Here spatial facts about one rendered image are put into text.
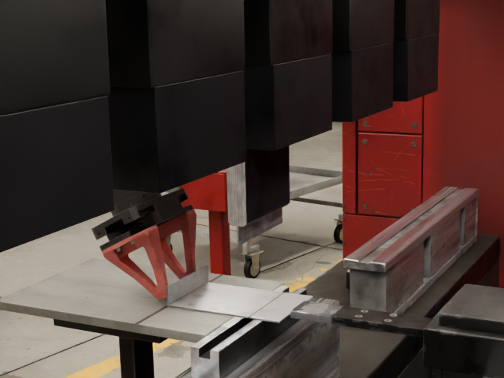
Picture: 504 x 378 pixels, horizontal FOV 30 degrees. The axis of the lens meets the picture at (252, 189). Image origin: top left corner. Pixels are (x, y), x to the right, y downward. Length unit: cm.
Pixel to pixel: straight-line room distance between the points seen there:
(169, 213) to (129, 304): 11
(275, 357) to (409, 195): 90
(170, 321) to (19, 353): 277
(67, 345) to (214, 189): 119
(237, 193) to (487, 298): 25
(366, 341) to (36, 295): 43
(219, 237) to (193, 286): 187
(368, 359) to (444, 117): 69
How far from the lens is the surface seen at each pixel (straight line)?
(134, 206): 97
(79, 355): 363
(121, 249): 100
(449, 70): 174
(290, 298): 100
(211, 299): 101
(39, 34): 59
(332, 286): 145
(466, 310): 88
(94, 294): 105
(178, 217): 104
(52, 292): 107
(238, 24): 81
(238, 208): 90
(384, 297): 127
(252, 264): 437
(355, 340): 124
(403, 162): 179
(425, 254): 145
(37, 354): 369
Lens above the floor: 132
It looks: 12 degrees down
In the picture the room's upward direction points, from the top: 1 degrees counter-clockwise
